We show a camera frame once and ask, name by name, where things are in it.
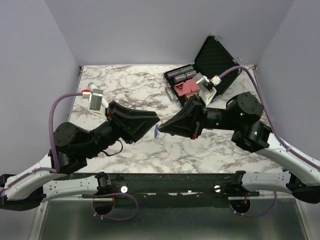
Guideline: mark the brown chip stack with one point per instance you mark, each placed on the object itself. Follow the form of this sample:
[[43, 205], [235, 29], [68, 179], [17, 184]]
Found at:
[[188, 95]]

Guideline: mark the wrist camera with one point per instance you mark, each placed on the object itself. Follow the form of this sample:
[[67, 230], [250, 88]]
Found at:
[[207, 87], [95, 101]]

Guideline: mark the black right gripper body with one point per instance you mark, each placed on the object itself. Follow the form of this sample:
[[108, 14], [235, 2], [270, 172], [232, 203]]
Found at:
[[201, 119]]

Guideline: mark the blue plastic key tag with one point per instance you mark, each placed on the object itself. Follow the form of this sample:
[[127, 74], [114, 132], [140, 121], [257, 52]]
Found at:
[[156, 131]]

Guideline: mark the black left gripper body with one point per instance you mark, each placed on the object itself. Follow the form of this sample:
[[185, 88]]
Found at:
[[120, 131]]

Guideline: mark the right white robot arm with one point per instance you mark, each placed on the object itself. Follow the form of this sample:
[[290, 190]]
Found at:
[[242, 116]]

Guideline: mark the purple chip stack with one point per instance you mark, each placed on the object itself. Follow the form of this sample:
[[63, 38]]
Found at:
[[173, 74]]

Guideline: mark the pink playing card deck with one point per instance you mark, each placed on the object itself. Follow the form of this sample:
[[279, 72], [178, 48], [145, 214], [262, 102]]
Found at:
[[182, 88]]

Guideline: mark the black table front rail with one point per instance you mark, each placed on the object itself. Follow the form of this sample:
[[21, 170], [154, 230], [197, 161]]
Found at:
[[171, 190]]

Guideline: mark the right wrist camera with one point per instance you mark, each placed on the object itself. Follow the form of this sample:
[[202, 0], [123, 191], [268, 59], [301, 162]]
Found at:
[[207, 87]]

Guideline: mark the black poker chip case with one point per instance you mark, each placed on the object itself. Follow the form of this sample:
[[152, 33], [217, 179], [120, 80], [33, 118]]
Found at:
[[212, 60]]

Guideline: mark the white microphone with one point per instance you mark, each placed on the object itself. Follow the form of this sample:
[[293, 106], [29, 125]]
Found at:
[[104, 101]]

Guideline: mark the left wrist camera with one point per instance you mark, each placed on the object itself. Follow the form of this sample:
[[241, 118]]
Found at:
[[95, 101]]

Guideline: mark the green chip stack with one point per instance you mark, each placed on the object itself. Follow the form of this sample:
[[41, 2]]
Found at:
[[185, 70]]

